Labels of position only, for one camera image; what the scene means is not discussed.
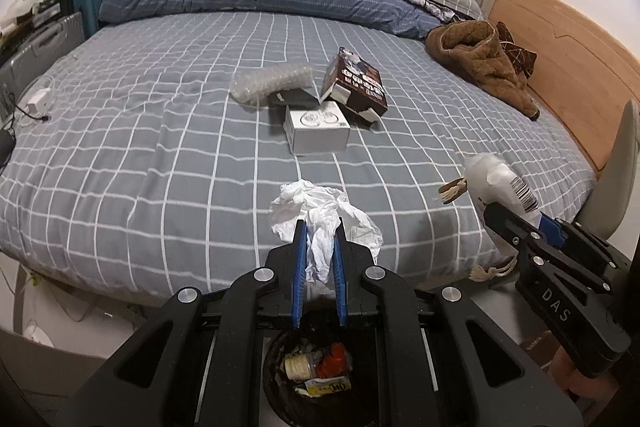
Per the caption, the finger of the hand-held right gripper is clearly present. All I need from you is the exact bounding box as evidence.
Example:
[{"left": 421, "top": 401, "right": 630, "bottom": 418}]
[
  {"left": 482, "top": 202, "right": 551, "bottom": 278},
  {"left": 537, "top": 214, "right": 632, "bottom": 294}
]

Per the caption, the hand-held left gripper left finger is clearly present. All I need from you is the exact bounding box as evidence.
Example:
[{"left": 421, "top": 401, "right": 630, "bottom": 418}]
[{"left": 55, "top": 219, "right": 307, "bottom": 427}]

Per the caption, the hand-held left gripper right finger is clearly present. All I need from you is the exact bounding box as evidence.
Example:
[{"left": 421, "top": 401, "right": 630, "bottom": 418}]
[{"left": 336, "top": 218, "right": 583, "bottom": 427}]

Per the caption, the white drawstring bag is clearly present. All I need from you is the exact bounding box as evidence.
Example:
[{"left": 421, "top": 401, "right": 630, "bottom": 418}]
[{"left": 434, "top": 153, "right": 541, "bottom": 283}]

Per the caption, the white tissue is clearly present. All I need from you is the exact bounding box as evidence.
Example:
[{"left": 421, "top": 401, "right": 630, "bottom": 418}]
[{"left": 269, "top": 179, "right": 385, "bottom": 285}]

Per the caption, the red plastic bag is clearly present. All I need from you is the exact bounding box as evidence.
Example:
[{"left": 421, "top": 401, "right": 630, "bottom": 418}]
[{"left": 315, "top": 342, "right": 356, "bottom": 378}]

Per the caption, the yellow yogurt cup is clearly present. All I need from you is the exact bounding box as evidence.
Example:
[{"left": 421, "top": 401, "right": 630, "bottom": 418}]
[{"left": 284, "top": 352, "right": 321, "bottom": 380}]

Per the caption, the yellow snack packet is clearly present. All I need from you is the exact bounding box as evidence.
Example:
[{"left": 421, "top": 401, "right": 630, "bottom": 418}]
[{"left": 295, "top": 377, "right": 353, "bottom": 400}]

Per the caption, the black trash bin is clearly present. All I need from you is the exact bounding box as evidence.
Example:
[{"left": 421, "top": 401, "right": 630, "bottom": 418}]
[{"left": 260, "top": 329, "right": 396, "bottom": 427}]

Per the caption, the cardboard box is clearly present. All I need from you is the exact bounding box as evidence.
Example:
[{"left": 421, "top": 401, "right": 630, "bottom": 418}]
[{"left": 520, "top": 329, "right": 568, "bottom": 373}]

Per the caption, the beige chair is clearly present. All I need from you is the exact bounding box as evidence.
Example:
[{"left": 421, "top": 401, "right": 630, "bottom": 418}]
[{"left": 572, "top": 99, "right": 640, "bottom": 248}]

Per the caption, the white box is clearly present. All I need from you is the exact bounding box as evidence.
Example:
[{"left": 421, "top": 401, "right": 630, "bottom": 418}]
[{"left": 284, "top": 102, "right": 351, "bottom": 155}]

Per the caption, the bed with grey grid sheet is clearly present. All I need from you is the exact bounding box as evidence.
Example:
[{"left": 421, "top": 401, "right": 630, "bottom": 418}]
[{"left": 0, "top": 9, "right": 598, "bottom": 308}]

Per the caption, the small black box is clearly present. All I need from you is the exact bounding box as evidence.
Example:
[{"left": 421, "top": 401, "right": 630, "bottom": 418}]
[{"left": 267, "top": 89, "right": 318, "bottom": 110}]

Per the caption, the dark brown patterned cushion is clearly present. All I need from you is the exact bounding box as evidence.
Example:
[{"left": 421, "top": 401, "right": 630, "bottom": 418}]
[{"left": 495, "top": 21, "right": 537, "bottom": 80}]

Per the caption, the brown fleece garment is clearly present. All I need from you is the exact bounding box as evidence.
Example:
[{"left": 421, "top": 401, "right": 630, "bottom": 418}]
[{"left": 425, "top": 20, "right": 541, "bottom": 120}]

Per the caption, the wooden headboard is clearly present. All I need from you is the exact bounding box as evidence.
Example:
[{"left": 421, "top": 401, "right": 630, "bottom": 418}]
[{"left": 487, "top": 0, "right": 640, "bottom": 172}]

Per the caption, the clear bubble wrap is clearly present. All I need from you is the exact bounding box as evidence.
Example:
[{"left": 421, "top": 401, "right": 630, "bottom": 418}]
[{"left": 230, "top": 63, "right": 316, "bottom": 108}]

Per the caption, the brown snack box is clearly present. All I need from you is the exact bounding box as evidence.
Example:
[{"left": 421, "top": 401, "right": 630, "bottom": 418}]
[{"left": 320, "top": 47, "right": 390, "bottom": 120}]

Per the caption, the dark blue patterned cloth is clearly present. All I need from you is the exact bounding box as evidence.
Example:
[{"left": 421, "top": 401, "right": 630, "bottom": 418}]
[{"left": 362, "top": 0, "right": 473, "bottom": 25}]

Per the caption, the white charger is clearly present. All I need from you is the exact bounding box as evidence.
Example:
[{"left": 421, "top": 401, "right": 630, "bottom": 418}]
[{"left": 27, "top": 88, "right": 51, "bottom": 112}]

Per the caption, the grey suitcase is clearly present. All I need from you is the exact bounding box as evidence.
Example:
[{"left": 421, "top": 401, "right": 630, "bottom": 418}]
[{"left": 0, "top": 12, "right": 86, "bottom": 88}]

